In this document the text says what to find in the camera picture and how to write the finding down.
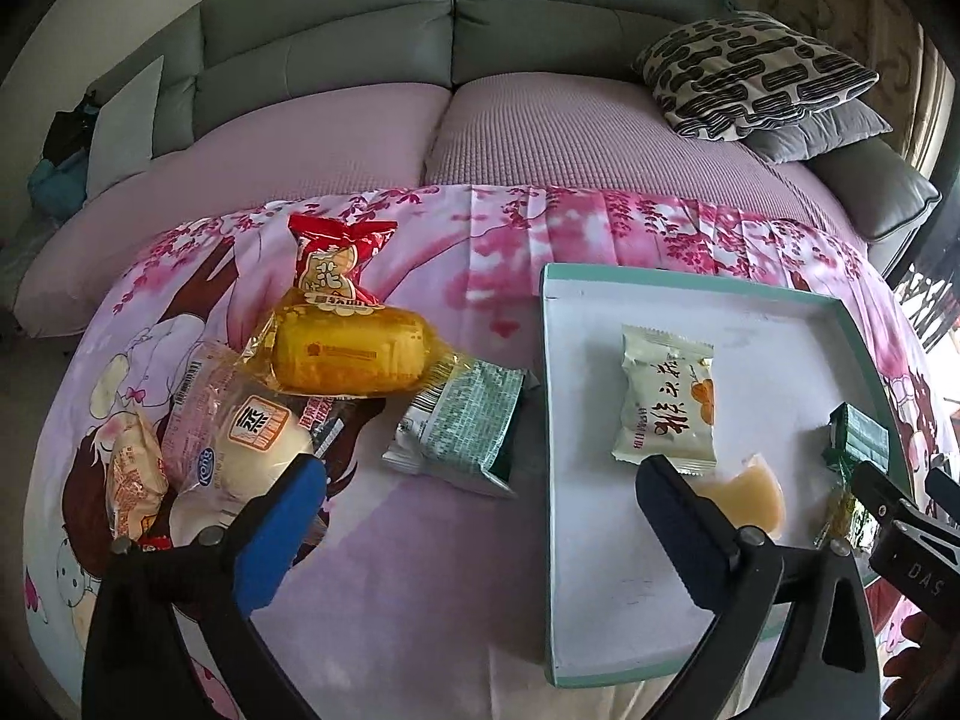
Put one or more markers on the cream orange-print snack packet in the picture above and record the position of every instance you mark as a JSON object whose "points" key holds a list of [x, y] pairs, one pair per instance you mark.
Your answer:
{"points": [[135, 480]]}

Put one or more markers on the green-edged rice cracker packet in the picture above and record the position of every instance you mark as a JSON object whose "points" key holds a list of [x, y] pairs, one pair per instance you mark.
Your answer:
{"points": [[836, 521]]}

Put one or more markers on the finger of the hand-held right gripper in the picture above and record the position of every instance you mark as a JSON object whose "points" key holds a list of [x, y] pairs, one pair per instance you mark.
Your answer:
{"points": [[946, 491], [911, 555]]}

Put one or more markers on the beige patterned curtain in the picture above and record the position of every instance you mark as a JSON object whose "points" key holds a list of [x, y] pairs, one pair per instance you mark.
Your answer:
{"points": [[847, 0]]}

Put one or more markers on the printed cartoon blanket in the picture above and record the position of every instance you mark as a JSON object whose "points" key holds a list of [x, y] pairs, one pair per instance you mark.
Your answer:
{"points": [[450, 577]]}

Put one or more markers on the dark clothes pile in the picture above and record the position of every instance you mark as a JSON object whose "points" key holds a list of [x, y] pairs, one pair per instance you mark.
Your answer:
{"points": [[67, 135]]}

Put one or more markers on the grey sofa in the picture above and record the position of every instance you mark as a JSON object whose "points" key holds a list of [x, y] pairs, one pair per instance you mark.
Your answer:
{"points": [[337, 22]]}

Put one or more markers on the plain grey pillow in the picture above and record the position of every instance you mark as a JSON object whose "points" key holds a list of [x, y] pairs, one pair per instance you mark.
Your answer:
{"points": [[817, 135]]}

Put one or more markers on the clear steamed bun packet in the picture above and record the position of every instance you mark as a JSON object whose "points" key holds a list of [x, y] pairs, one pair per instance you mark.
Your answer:
{"points": [[255, 465]]}

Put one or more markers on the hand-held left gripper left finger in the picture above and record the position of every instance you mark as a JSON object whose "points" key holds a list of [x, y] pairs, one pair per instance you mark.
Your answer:
{"points": [[281, 525]]}

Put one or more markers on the black white patterned pillow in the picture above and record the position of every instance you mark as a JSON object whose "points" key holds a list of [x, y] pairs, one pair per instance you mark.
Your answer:
{"points": [[750, 67]]}

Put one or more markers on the small red candy packet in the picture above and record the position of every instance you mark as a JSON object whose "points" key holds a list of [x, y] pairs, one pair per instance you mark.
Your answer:
{"points": [[154, 540]]}

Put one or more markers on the pink sofa cover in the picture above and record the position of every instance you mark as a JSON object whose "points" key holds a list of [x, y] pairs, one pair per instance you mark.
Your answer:
{"points": [[562, 135]]}

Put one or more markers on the white persimmon-print snack packet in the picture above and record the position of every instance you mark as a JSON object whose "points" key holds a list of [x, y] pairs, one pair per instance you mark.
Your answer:
{"points": [[660, 390]]}

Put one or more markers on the pale blue pillow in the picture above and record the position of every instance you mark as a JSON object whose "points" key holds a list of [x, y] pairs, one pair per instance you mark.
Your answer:
{"points": [[124, 135]]}

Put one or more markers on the dark green snack packet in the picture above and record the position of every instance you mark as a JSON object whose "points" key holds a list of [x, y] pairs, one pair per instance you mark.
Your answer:
{"points": [[859, 435]]}

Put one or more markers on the yellow bread packet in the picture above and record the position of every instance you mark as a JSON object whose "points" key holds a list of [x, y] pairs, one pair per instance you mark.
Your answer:
{"points": [[352, 349]]}

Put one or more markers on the black balcony railing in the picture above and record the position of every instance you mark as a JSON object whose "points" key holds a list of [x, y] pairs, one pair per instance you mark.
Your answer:
{"points": [[926, 300]]}

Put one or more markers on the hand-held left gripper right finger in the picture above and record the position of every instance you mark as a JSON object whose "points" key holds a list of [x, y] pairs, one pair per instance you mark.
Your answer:
{"points": [[675, 525]]}

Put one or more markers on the teal cloth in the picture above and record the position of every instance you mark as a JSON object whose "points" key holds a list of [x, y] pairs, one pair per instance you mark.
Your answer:
{"points": [[56, 191]]}

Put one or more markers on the silver green snack packet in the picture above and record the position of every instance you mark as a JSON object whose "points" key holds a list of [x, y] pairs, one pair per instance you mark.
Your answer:
{"points": [[465, 420]]}

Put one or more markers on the teal-rimmed white tray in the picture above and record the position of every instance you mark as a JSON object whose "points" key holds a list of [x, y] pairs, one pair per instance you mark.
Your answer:
{"points": [[765, 360]]}

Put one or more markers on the red twisted snack packet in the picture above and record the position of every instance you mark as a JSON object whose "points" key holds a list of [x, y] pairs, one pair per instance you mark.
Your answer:
{"points": [[330, 270]]}

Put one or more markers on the clear cake packet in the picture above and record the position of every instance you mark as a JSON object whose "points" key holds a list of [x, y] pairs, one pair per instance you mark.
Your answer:
{"points": [[750, 499]]}

